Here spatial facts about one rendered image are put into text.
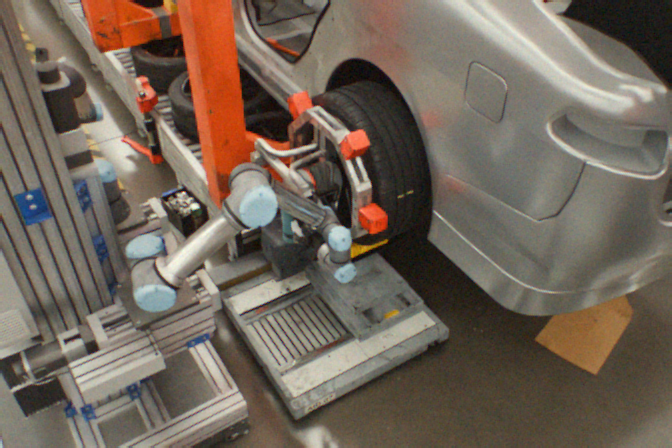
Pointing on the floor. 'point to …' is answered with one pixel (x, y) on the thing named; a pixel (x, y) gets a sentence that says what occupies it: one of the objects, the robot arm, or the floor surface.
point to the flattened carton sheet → (587, 333)
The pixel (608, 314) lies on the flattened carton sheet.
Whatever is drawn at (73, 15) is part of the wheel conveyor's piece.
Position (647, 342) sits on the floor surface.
